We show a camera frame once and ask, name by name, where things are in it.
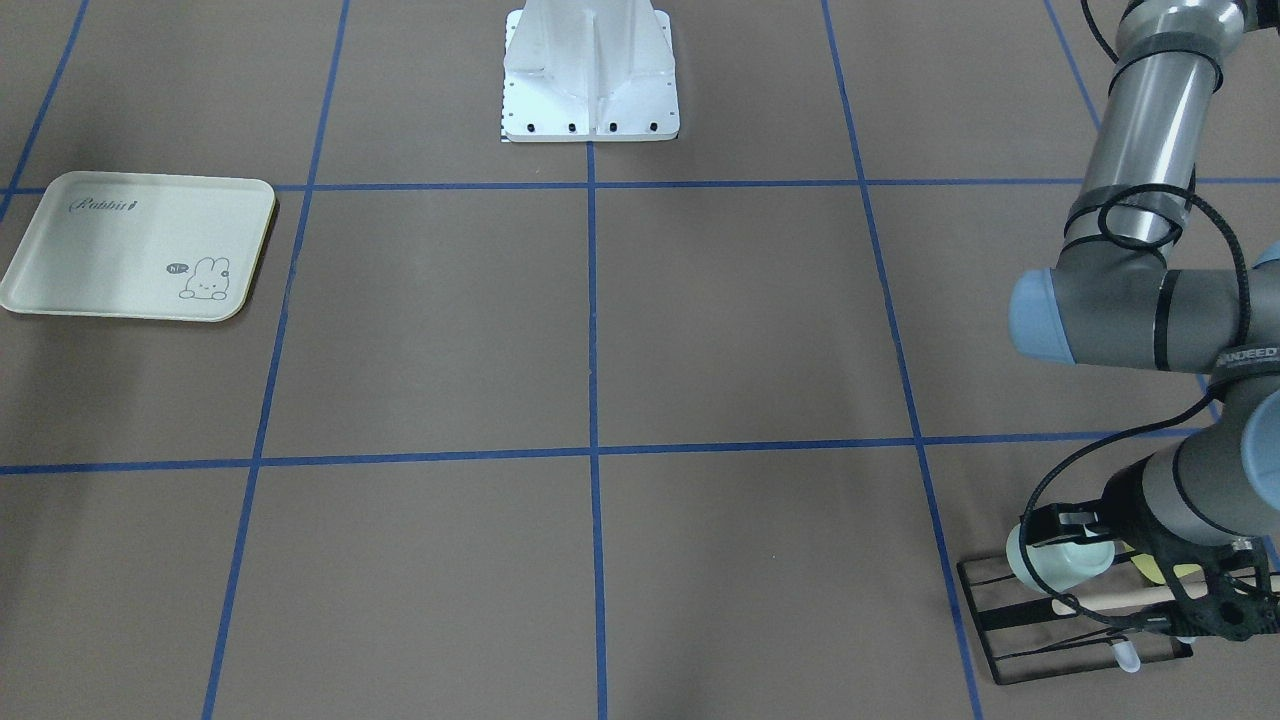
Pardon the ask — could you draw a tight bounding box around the wooden rack handle dowel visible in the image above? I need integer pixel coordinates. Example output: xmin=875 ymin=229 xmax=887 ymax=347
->
xmin=1050 ymin=577 xmax=1258 ymax=618

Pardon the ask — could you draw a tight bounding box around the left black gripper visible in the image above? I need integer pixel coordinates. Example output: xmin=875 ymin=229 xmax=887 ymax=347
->
xmin=1020 ymin=470 xmax=1158 ymax=550

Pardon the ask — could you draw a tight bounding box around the black wire cup rack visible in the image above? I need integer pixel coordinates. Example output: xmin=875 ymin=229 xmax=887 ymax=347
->
xmin=956 ymin=546 xmax=1208 ymax=685

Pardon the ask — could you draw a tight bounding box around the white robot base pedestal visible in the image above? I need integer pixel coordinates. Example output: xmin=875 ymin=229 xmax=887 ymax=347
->
xmin=500 ymin=1 xmax=681 ymax=143

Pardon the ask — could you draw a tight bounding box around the yellow cup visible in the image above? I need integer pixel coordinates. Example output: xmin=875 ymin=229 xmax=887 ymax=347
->
xmin=1130 ymin=544 xmax=1206 ymax=589

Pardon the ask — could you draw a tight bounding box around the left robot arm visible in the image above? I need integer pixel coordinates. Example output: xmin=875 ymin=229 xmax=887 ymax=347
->
xmin=1009 ymin=1 xmax=1277 ymax=547

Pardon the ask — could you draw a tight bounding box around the cream rabbit tray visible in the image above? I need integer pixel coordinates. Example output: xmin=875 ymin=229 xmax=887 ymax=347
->
xmin=3 ymin=170 xmax=276 ymax=323

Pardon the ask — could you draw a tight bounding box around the light green cup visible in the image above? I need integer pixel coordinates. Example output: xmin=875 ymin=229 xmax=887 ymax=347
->
xmin=1005 ymin=527 xmax=1116 ymax=593

